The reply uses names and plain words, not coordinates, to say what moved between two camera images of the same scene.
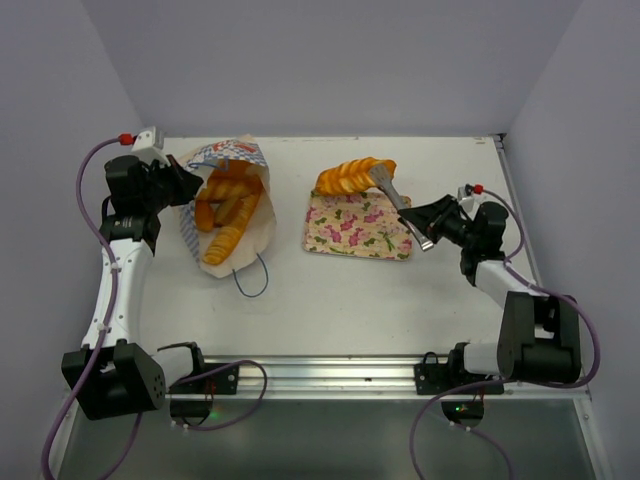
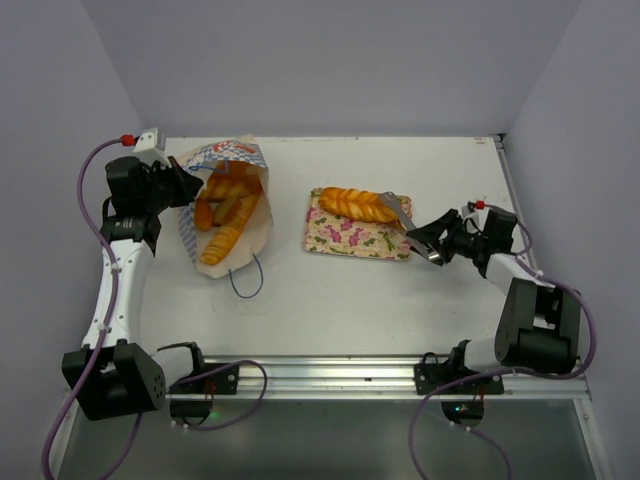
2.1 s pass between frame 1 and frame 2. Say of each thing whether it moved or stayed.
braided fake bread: moved
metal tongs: moved
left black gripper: stayed
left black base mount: stayed
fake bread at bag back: stayed
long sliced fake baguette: stayed
